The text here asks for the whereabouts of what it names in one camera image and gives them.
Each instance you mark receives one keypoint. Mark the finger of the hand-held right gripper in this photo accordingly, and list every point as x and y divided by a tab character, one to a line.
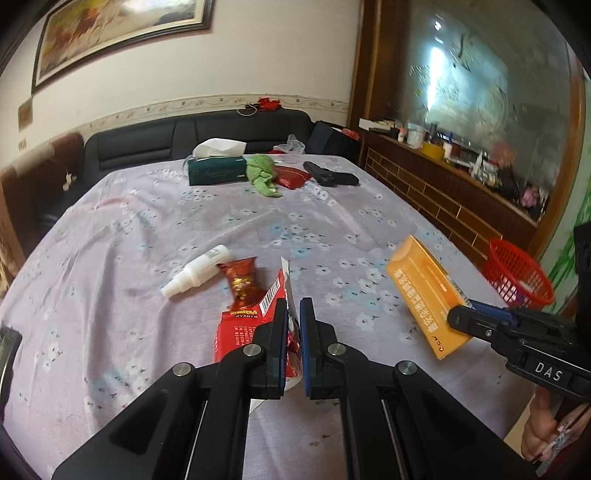
475	325
494	313

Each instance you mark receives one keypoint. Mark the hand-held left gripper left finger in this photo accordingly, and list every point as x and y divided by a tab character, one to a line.
276	350

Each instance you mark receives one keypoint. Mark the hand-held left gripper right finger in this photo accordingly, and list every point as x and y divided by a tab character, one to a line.
307	350

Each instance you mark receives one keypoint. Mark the red snack packet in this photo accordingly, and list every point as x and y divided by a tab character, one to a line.
240	332

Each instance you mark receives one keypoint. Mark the red plastic basket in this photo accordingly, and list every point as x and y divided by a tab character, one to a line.
517	272

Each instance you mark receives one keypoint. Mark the orange cardboard box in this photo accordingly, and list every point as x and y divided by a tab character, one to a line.
415	286

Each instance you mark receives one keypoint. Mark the person's right hand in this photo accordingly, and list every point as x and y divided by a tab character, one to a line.
540	429

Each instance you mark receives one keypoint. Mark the red candy wrapper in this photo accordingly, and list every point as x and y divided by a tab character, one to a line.
242	281

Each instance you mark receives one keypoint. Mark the white spray bottle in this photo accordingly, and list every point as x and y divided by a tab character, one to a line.
198	272

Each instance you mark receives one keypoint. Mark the wooden brick-pattern cabinet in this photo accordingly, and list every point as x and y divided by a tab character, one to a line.
438	198

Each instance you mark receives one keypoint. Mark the row of cabinet clutter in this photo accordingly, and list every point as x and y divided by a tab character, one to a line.
485	166

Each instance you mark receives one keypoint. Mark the red pouch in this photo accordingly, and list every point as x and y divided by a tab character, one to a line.
291	177

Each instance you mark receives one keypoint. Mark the black toy gun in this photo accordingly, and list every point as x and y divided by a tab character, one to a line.
330	177

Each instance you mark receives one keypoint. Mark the green cloth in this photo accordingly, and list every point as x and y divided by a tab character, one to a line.
261	175

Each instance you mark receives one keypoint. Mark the green tissue box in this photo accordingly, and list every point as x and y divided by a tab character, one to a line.
217	173

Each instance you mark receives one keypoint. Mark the white plastic bag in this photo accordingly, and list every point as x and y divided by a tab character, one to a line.
293	145

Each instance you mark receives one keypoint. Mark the dark shopping bag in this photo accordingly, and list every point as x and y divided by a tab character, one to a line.
330	141

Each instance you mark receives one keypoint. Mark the black leather sofa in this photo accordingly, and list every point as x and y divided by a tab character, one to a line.
184	134

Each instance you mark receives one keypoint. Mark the red cloth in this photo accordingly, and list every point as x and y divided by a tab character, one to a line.
268	104

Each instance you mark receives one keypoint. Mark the white charger plug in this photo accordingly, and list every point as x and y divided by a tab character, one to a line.
68	181

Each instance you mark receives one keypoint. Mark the framed horse painting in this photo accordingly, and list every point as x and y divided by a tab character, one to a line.
120	37

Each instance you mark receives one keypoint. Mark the large wall mirror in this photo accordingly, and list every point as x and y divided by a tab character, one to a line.
475	83

